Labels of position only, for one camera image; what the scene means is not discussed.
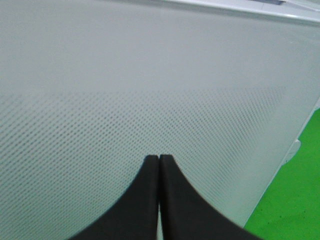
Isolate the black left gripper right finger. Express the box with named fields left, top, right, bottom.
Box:
left=159, top=155, right=258, bottom=240

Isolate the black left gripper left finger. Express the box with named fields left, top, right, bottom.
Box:
left=71, top=155, right=160, bottom=240

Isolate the white microwave door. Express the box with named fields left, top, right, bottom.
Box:
left=0, top=0, right=320, bottom=240

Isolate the green table mat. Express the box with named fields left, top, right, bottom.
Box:
left=245, top=110, right=320, bottom=240

